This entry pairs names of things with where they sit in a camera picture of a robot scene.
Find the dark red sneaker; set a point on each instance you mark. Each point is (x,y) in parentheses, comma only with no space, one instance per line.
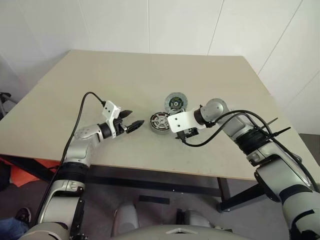
(23,214)

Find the grey robot leg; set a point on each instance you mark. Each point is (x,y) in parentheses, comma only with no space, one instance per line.
(197,217)
(126,217)

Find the black grey chair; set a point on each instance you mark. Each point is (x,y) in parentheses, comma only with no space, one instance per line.
(7,100)

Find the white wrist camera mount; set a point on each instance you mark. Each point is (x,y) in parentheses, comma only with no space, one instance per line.
(180,120)
(110,110)

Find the black zip tie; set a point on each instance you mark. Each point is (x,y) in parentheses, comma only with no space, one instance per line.
(271,123)
(282,131)

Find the grey left robot leg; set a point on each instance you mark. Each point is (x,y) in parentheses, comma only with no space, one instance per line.
(126,217)

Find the person's blue jeans leg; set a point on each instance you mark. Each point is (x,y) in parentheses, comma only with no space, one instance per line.
(12,226)

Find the grey right robot leg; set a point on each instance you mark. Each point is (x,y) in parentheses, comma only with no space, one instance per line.
(197,217)

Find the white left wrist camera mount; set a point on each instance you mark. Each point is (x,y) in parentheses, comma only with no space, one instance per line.
(110,110)

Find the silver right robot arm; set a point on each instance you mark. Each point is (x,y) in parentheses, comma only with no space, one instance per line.
(275,170)

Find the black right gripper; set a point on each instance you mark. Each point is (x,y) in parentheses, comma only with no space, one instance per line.
(190,132)

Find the grey robot torso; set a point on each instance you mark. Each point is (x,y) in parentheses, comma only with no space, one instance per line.
(175,233)

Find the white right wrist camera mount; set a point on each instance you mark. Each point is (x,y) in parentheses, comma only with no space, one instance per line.
(180,120)

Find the orange fabric item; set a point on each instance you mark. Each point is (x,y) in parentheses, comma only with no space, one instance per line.
(22,175)

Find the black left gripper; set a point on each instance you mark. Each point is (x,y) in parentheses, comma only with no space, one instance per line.
(120,126)

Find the silver finned motor end cover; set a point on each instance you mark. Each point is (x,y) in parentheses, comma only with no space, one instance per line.
(175,102)

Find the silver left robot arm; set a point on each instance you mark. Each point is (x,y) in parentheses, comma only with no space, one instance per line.
(82,147)

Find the red-brown toothed gear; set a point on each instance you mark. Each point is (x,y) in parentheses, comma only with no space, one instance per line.
(156,130)

